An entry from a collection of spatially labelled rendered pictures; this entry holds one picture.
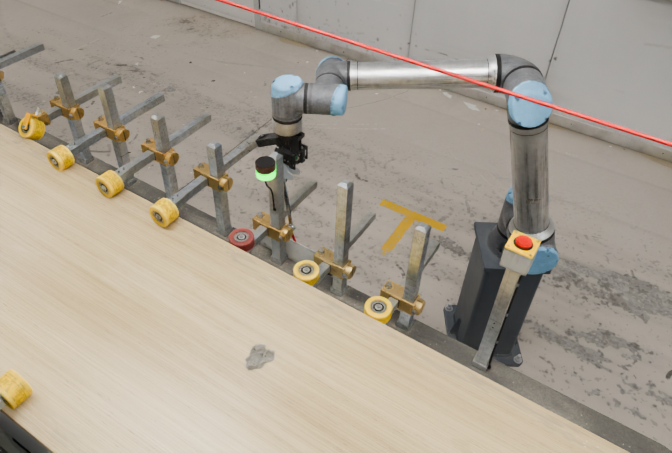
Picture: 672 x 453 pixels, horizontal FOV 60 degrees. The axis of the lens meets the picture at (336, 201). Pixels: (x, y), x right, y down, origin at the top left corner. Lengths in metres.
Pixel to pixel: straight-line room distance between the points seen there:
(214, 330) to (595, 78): 3.12
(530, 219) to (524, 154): 0.27
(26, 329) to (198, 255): 0.50
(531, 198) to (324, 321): 0.76
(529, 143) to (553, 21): 2.32
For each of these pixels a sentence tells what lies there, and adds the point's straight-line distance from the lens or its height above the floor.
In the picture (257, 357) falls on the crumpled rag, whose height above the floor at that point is 0.91.
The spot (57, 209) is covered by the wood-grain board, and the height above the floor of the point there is 0.90.
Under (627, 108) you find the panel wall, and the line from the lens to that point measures 4.20.
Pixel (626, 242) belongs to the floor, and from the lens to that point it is 3.58.
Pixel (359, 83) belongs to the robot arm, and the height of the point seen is 1.33.
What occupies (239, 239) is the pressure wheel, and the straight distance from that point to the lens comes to 1.88.
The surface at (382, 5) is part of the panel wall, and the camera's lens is 4.47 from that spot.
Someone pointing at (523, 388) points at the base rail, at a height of 0.70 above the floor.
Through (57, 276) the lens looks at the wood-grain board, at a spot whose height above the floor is 0.90.
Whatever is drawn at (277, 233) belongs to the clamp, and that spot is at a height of 0.86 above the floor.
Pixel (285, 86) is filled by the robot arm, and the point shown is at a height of 1.38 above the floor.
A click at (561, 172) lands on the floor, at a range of 3.91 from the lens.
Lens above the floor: 2.23
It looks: 42 degrees down
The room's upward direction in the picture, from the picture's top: 3 degrees clockwise
